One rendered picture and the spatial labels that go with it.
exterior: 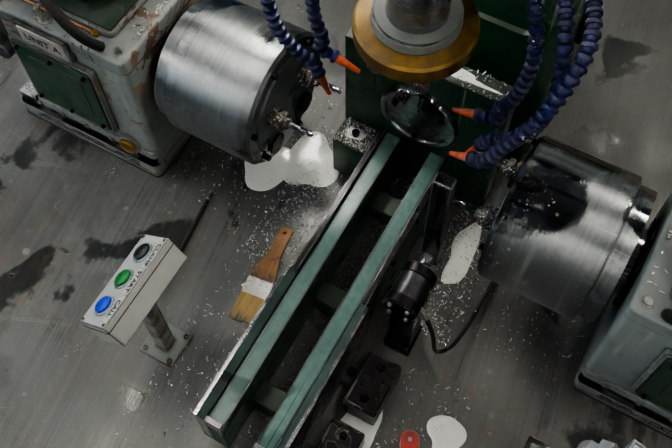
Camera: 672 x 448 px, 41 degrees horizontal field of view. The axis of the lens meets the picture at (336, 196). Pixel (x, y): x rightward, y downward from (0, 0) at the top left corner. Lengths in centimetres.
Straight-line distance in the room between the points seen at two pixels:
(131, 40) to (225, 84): 17
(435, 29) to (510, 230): 32
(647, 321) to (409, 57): 49
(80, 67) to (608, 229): 90
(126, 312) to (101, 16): 50
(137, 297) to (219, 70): 39
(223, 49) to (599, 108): 81
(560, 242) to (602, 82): 67
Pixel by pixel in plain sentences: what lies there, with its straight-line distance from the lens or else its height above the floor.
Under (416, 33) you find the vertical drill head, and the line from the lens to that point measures 123.
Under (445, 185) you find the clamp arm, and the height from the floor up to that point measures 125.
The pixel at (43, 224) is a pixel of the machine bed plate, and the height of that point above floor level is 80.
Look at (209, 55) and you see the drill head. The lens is 148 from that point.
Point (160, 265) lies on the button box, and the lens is 139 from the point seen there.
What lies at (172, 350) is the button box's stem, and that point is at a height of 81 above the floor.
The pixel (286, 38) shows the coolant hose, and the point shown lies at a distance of 138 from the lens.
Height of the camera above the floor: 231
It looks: 61 degrees down
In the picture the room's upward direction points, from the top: 1 degrees counter-clockwise
